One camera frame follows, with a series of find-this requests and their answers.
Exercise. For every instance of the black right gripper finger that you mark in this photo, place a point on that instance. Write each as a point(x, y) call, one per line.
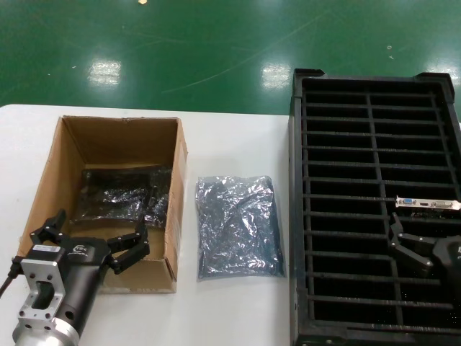
point(414, 248)

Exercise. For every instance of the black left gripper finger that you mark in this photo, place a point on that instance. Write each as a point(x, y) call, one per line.
point(131, 247)
point(48, 232)

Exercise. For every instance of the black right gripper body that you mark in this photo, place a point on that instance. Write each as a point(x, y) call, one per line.
point(452, 256)

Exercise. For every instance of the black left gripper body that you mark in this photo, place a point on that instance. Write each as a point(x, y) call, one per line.
point(84, 266)

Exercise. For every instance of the crinkled antistatic bag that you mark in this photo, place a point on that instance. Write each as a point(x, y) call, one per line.
point(237, 223)
point(108, 205)

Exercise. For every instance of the black slotted plastic container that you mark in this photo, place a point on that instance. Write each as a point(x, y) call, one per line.
point(338, 180)

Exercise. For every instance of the brown cardboard box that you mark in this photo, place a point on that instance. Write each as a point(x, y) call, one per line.
point(119, 144)

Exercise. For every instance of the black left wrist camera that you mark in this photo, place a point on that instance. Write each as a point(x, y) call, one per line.
point(45, 248)

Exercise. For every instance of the aluminium left camera bracket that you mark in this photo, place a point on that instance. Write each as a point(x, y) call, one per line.
point(32, 274)

